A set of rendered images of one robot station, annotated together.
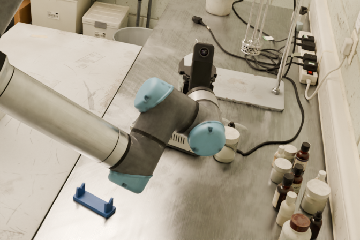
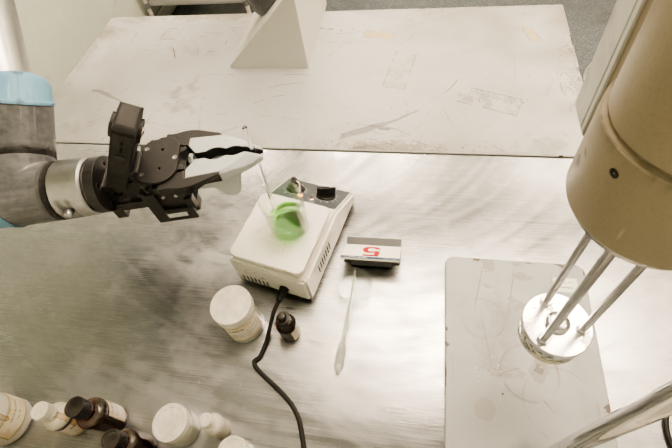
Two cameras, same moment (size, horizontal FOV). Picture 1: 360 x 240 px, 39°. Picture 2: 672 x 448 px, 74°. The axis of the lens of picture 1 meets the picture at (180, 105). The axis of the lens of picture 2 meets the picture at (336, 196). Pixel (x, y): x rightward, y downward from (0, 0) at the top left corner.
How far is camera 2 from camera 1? 140 cm
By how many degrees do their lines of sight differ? 72
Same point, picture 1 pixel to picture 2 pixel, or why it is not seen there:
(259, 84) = (557, 416)
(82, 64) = (469, 97)
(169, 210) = (129, 254)
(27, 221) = not seen: hidden behind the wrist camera
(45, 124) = not seen: outside the picture
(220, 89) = (481, 315)
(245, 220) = (94, 357)
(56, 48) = (503, 60)
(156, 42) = not seen: hidden behind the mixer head
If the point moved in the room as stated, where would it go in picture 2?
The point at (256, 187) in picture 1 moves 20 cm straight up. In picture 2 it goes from (164, 382) to (86, 335)
